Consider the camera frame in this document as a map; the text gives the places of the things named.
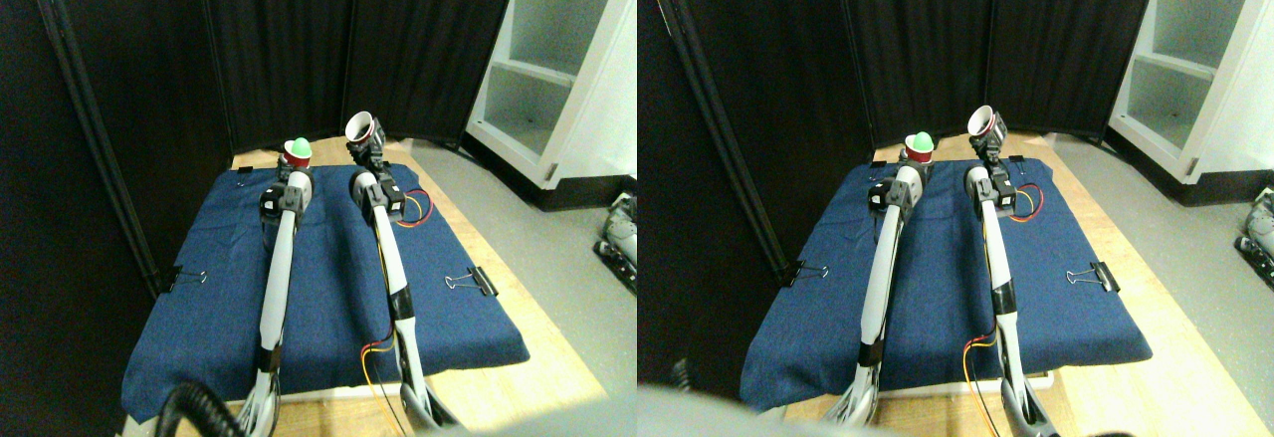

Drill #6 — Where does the dark blue cloth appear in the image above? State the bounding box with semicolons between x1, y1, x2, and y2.
121;161;531;421
740;156;1154;413

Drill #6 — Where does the black curtain stand pole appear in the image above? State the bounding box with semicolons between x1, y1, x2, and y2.
28;0;165;299
645;0;802;289

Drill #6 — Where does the white board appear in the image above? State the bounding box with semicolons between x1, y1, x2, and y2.
886;375;1054;396

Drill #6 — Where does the white shelf unit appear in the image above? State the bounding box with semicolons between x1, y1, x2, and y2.
464;0;637;191
1107;0;1274;184

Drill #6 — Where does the grey and black machine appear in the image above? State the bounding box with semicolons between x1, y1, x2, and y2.
594;193;637;296
1234;188;1274;289

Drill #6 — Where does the orange wire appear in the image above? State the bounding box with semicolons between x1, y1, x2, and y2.
396;188;434;229
1010;183;1044;224
359;337;409;437
960;332;1001;437

